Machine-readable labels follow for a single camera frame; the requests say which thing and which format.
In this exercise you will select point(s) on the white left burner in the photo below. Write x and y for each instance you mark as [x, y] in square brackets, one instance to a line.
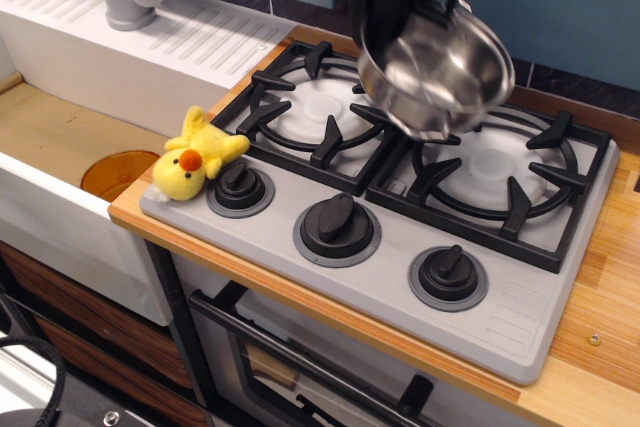
[312, 103]

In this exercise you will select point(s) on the black right stove knob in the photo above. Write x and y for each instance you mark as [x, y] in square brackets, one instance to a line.
[448, 279]

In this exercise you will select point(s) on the grey toy stove top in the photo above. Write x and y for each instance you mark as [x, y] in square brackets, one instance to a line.
[471, 244]

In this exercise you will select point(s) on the black left stove knob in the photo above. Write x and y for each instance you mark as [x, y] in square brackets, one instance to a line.
[240, 191]

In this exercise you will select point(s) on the stainless steel pan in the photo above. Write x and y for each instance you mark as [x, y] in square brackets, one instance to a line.
[442, 75]

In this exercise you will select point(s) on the wooden drawer front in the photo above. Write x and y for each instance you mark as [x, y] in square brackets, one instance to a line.
[134, 357]

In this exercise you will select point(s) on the black stove knob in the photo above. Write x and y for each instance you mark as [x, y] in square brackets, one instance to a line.
[448, 279]
[240, 191]
[338, 232]

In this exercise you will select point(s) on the orange plastic plate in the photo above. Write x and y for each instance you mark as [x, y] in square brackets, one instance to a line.
[110, 176]

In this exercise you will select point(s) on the white toy sink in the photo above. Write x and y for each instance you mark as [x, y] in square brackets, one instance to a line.
[74, 90]

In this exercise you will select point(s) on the yellow stuffed duck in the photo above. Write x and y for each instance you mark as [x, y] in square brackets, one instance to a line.
[197, 155]

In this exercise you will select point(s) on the oven door with handle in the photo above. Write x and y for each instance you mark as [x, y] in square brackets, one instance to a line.
[222, 310]

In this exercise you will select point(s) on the black middle stove knob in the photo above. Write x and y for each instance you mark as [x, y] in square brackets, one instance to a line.
[338, 232]

